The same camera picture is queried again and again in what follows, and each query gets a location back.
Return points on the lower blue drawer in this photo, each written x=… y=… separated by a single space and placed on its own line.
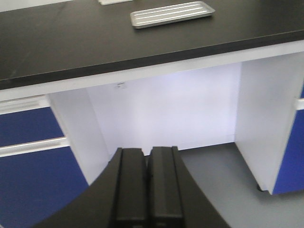
x=35 y=185

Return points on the blue cabinet door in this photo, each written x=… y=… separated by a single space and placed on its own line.
x=291 y=174

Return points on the blue drawer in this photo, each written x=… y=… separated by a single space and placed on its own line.
x=35 y=185
x=28 y=126

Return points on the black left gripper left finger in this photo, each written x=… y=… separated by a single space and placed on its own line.
x=116 y=199

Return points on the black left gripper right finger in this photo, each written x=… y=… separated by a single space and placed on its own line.
x=175 y=199

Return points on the white bin on bench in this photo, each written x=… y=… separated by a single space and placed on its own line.
x=108 y=2

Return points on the white lab bench cabinet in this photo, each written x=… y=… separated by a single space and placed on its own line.
x=249 y=97

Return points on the upper blue drawer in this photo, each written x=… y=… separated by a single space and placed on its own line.
x=28 y=126

